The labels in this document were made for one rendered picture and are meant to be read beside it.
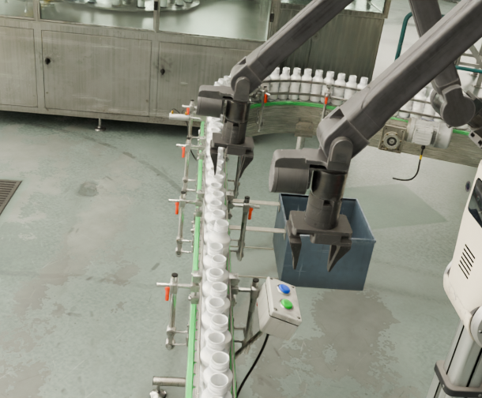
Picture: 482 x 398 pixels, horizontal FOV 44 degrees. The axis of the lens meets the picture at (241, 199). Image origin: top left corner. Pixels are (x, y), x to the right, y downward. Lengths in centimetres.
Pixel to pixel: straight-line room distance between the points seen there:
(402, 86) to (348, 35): 603
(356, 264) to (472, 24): 134
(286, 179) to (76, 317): 229
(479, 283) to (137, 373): 180
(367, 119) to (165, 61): 405
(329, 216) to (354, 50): 606
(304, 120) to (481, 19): 237
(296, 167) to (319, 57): 601
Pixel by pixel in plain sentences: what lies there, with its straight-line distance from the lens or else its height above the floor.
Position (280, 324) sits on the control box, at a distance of 144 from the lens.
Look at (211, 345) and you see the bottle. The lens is 125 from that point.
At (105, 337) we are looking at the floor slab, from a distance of 301.
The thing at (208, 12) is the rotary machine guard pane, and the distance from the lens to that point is 485.
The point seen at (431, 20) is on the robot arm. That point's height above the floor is 177.
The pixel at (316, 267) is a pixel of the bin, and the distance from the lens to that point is 214.
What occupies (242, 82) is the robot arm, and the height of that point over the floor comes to 160.
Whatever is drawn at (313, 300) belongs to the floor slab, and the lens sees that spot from 337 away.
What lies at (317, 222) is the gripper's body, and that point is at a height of 150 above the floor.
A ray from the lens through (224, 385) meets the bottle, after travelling 116.
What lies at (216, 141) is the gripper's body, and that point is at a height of 144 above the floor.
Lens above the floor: 199
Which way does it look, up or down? 28 degrees down
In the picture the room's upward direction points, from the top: 7 degrees clockwise
